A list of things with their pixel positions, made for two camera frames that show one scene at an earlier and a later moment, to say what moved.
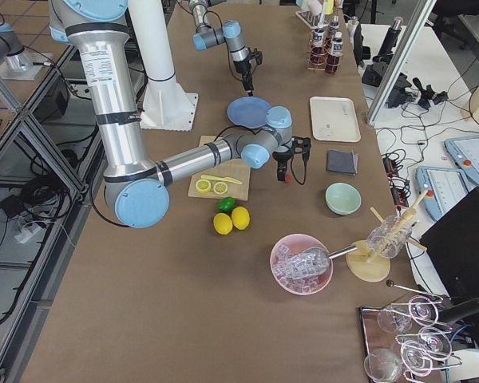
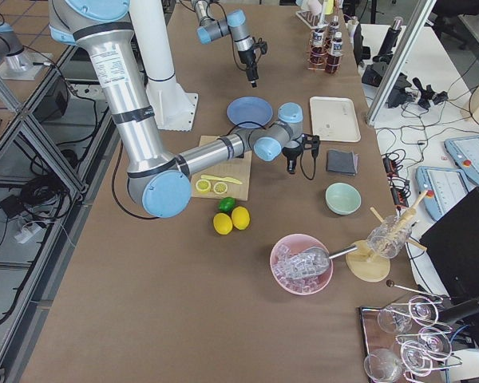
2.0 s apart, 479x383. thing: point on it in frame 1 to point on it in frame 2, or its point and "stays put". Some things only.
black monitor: (461, 246) stays put
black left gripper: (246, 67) to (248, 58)
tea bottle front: (336, 50) stays put
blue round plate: (249, 112) stays put
